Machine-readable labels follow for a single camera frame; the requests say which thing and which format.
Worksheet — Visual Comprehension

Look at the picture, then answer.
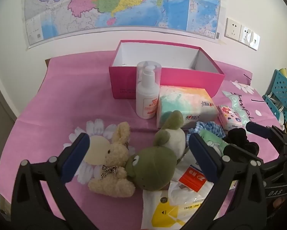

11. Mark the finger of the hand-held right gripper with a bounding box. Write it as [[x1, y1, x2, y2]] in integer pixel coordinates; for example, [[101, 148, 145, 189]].
[[245, 122, 282, 139], [224, 144, 264, 166]]

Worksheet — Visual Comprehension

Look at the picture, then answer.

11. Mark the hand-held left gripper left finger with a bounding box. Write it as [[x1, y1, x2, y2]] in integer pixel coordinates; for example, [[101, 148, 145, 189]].
[[12, 132, 98, 230]]

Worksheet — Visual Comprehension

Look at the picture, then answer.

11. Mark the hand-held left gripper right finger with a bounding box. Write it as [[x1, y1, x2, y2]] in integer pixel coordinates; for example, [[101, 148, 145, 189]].
[[182, 133, 266, 230]]

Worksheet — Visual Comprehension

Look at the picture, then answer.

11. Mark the black scrunchie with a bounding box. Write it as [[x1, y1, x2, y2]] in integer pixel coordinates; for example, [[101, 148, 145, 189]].
[[222, 128, 259, 156]]

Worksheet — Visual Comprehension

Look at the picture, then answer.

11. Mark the green mask packet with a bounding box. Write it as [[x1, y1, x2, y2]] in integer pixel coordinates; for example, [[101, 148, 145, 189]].
[[199, 129, 230, 156]]

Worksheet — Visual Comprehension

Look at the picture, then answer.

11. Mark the small floral tissue pack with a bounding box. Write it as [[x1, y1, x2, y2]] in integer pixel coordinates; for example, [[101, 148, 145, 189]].
[[217, 105, 245, 131]]

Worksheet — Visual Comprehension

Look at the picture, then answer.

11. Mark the blue gingham scrunchie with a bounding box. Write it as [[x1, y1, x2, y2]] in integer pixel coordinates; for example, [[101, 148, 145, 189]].
[[186, 121, 227, 149]]

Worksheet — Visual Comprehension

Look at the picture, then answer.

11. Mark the beige bunny plush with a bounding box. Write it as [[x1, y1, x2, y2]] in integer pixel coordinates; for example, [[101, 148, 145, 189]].
[[88, 122, 136, 198]]

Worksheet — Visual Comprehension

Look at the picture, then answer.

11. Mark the large green frog plush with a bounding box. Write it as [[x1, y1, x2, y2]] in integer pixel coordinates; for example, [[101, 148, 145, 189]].
[[125, 146, 177, 192]]

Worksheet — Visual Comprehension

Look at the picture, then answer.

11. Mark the yellow white wet wipes pack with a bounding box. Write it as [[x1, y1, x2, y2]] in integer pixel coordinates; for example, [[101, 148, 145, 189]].
[[141, 189, 221, 230]]

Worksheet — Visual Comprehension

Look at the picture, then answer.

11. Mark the pink cardboard box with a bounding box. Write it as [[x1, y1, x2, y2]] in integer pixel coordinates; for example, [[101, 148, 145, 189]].
[[108, 40, 225, 99]]

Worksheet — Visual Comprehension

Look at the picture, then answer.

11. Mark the blue plastic basket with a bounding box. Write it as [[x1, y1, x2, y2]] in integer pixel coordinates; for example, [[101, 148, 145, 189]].
[[262, 69, 287, 127]]

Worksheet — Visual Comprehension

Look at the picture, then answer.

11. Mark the pink daisy print tablecloth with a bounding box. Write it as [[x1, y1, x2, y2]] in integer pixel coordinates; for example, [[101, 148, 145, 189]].
[[0, 50, 285, 230]]

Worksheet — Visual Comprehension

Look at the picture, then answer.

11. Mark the large pastel tissue pack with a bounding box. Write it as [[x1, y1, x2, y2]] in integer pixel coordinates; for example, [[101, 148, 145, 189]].
[[156, 85, 219, 128]]

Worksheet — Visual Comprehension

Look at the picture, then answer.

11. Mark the white pump bottle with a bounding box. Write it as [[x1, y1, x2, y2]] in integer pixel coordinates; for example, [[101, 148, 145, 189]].
[[136, 61, 162, 120]]

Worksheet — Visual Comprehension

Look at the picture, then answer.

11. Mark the white wall socket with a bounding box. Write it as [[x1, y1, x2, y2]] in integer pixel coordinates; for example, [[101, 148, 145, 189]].
[[239, 25, 253, 45], [249, 32, 261, 51], [224, 17, 242, 40]]

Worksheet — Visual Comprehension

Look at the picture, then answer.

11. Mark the colourful wall map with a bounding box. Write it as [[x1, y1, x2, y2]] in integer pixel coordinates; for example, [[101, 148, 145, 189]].
[[23, 0, 222, 51]]

